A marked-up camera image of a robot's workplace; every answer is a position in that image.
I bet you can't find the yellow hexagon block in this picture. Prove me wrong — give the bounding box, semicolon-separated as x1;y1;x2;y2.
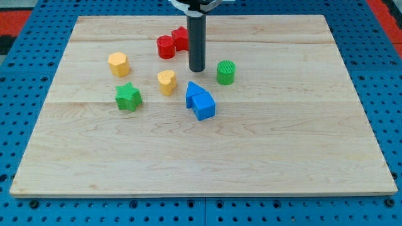
108;52;130;77

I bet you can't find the blue triangle block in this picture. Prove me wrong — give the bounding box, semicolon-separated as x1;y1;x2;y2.
185;81;206;109

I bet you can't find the yellow heart block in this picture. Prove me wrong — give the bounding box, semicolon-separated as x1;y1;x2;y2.
157;70;177;96

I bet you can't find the red cylinder block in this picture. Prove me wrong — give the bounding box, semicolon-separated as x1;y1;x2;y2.
156;35;175;59

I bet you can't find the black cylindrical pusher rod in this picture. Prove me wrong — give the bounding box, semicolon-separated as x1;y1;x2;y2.
187;14;206;72

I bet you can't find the white rod mount bracket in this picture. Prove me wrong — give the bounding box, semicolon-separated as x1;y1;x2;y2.
170;0;222;17

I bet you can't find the green star block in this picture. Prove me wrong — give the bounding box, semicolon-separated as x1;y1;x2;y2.
115;82;143;112

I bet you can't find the red star block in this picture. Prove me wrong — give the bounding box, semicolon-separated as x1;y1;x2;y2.
171;26;188;51

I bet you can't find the light wooden board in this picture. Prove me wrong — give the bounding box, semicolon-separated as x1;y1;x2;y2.
9;15;398;198

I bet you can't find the blue cube block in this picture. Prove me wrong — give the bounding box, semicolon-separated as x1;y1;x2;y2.
191;92;216;121

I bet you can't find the green cylinder block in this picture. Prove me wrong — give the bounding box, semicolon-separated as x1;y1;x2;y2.
216;60;236;85

